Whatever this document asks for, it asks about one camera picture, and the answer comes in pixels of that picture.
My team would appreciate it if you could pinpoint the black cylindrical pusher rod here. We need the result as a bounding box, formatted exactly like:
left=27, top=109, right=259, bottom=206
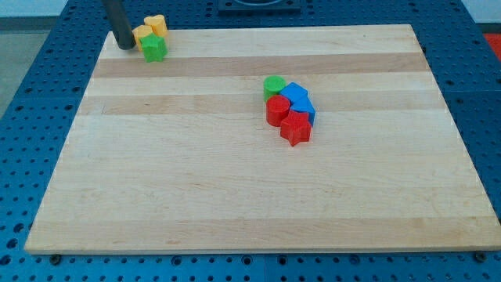
left=102, top=0, right=135, bottom=50

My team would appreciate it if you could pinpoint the yellow hexagon block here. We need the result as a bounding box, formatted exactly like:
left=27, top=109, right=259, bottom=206
left=132, top=25, right=153, bottom=52

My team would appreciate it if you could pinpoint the green star block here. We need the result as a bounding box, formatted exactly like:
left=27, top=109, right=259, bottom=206
left=139, top=33, right=168, bottom=63

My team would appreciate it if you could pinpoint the red star block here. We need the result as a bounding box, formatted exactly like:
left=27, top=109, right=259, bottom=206
left=280, top=110, right=312, bottom=146

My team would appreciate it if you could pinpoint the yellow heart block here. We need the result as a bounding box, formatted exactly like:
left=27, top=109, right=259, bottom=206
left=144, top=14, right=168, bottom=38

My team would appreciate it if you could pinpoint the green cylinder block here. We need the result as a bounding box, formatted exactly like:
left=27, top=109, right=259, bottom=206
left=263, top=75, right=287, bottom=103

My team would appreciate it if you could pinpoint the red cylinder block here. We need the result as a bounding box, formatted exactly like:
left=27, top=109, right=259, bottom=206
left=266, top=95, right=290, bottom=127

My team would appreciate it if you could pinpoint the blue cube block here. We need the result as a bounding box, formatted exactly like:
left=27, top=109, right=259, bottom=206
left=279, top=82, right=308, bottom=105

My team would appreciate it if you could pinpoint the blue triangular block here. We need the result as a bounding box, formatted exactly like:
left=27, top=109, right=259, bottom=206
left=290, top=96, right=316, bottom=126

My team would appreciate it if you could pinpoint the wooden board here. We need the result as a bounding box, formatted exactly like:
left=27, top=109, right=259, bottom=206
left=25, top=24, right=500, bottom=255

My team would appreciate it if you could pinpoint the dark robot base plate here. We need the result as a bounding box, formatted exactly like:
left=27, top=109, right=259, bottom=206
left=216, top=0, right=301, bottom=13

